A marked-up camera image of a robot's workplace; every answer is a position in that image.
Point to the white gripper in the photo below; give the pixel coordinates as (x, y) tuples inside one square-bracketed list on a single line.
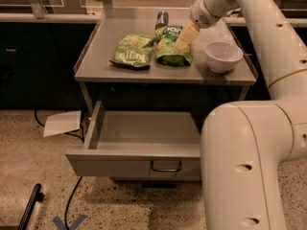
[(202, 16)]

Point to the green dang rice chip bag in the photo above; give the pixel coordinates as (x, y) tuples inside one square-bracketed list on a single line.
[(166, 52)]

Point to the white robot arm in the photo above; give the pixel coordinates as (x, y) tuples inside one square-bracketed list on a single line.
[(242, 143)]

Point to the green kettle chip bag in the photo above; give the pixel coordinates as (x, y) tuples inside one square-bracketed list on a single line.
[(134, 51)]

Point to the open grey top drawer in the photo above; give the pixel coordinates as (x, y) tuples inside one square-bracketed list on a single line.
[(122, 145)]

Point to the white ceramic bowl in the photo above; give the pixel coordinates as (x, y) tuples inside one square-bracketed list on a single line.
[(221, 56)]

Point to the grey background table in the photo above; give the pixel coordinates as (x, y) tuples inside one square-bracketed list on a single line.
[(293, 8)]

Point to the grey metal cabinet table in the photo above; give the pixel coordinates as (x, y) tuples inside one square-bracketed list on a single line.
[(94, 65)]

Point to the dark counter cabinet left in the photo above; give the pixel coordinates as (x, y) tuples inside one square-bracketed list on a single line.
[(37, 65)]

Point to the white paper sheet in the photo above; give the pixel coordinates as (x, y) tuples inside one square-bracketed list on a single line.
[(62, 123)]

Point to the black bar object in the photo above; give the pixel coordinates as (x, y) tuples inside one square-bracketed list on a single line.
[(36, 196)]

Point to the black drawer handle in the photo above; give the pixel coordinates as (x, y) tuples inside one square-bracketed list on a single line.
[(161, 167)]

